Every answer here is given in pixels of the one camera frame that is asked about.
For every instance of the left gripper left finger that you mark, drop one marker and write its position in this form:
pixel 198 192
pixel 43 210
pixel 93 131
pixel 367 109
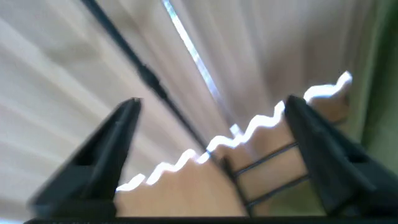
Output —
pixel 93 174

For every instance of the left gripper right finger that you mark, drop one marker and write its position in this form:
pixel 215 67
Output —
pixel 335 168

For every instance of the black clothes rack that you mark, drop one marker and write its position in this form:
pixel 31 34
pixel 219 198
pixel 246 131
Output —
pixel 149 81

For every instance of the beige curtain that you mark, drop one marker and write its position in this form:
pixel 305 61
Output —
pixel 62 62

